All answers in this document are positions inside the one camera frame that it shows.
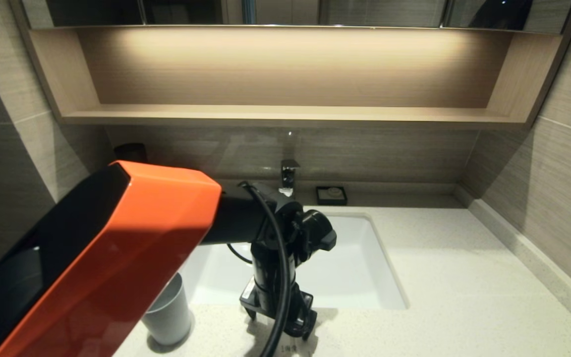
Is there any black soap dish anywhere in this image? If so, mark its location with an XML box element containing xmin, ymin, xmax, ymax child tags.
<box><xmin>316</xmin><ymin>186</ymin><xmax>348</xmax><ymax>206</ymax></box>

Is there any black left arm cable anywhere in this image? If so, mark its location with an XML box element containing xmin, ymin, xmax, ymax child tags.
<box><xmin>238</xmin><ymin>181</ymin><xmax>292</xmax><ymax>357</ymax></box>

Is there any white sachet green label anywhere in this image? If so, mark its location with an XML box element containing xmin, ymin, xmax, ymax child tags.
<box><xmin>272</xmin><ymin>325</ymin><xmax>312</xmax><ymax>357</ymax></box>

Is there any chrome faucet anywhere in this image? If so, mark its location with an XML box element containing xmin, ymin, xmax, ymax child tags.
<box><xmin>281</xmin><ymin>159</ymin><xmax>301</xmax><ymax>196</ymax></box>

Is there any grey plastic cup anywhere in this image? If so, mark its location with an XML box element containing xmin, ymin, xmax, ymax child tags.
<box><xmin>142</xmin><ymin>272</ymin><xmax>193</xmax><ymax>346</ymax></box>

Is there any white ceramic sink basin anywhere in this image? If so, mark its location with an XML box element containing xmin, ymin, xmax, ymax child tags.
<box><xmin>179</xmin><ymin>211</ymin><xmax>409</xmax><ymax>309</ymax></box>

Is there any black cup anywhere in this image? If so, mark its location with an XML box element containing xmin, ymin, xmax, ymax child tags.
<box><xmin>114</xmin><ymin>143</ymin><xmax>147</xmax><ymax>162</ymax></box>

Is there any wooden wall shelf niche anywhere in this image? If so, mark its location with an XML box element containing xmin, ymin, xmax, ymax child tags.
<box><xmin>12</xmin><ymin>25</ymin><xmax>571</xmax><ymax>130</ymax></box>

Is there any mirror cabinet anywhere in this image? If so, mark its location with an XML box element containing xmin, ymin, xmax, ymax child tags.
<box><xmin>23</xmin><ymin>0</ymin><xmax>571</xmax><ymax>35</ymax></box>

